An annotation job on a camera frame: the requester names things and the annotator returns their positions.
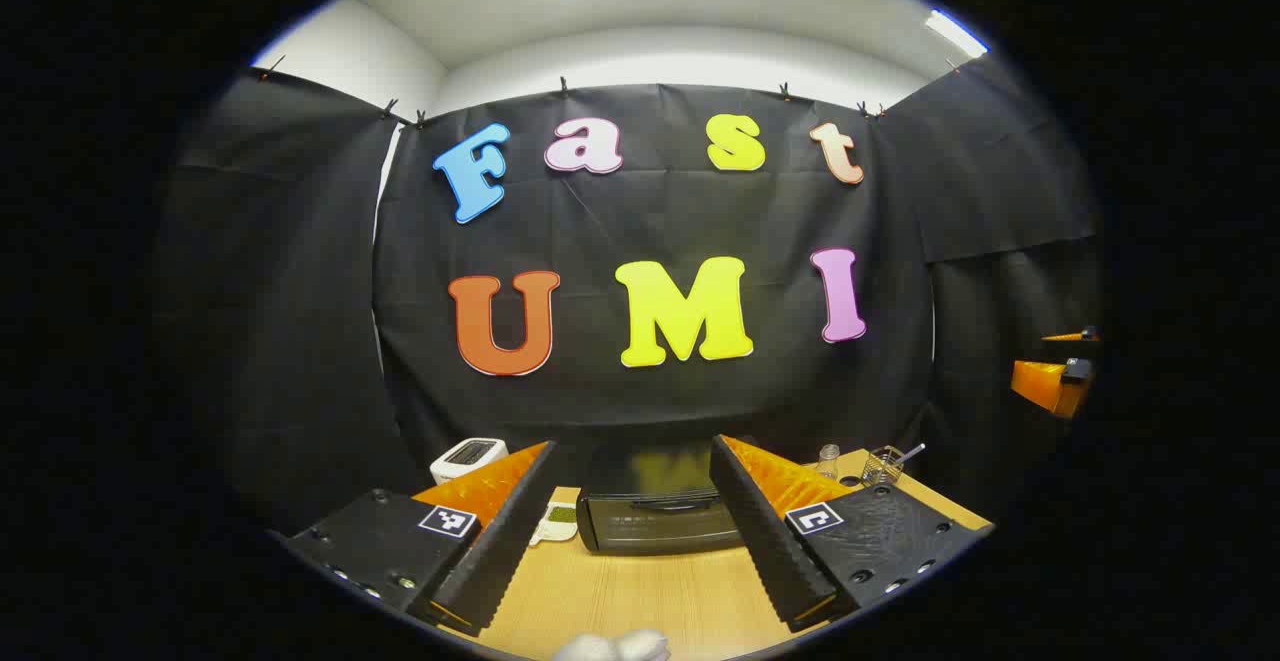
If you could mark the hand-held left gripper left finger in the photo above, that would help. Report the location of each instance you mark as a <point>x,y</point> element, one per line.
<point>500,551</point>

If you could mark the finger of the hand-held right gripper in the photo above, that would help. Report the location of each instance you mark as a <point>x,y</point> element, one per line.
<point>1070,336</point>
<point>1045,386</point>

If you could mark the black electric oven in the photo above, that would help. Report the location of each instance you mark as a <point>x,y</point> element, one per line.
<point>650,526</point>

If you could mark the clear glass bottle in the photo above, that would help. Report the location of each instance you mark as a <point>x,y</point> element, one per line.
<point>828,461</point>

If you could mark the black backdrop cloth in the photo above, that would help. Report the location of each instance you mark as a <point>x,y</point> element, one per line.
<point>600,221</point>

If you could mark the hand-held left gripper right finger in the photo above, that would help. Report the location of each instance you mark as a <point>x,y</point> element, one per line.
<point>760,531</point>

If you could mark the ceiling light panel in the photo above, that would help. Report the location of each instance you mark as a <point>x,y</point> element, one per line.
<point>955,33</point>

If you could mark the white divided dish of grains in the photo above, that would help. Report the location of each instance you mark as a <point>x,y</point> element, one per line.
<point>558,521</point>

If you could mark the metal spoon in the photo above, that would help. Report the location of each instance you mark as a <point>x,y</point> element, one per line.
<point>912,452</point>

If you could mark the white toaster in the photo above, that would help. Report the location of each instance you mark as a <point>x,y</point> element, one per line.
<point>465,456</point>

